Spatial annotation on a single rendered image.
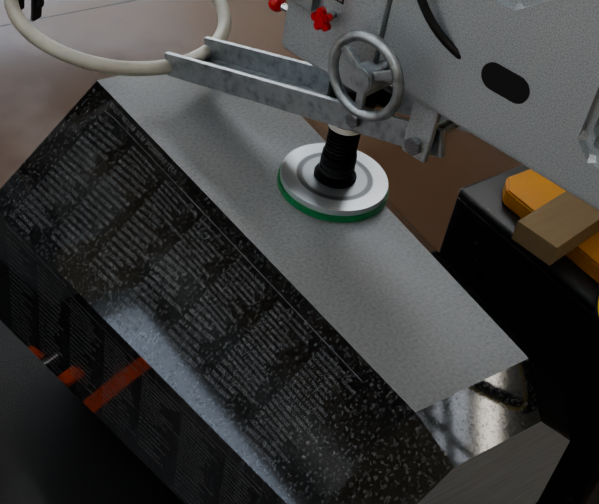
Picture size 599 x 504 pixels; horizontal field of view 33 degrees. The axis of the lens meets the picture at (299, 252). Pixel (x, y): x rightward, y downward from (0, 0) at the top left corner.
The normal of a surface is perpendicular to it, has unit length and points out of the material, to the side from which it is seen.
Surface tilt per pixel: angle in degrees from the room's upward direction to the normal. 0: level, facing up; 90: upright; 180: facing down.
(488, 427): 34
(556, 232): 0
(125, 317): 45
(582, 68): 90
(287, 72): 90
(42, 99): 0
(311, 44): 90
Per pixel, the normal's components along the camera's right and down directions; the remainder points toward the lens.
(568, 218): 0.15, -0.73
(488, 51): -0.67, 0.41
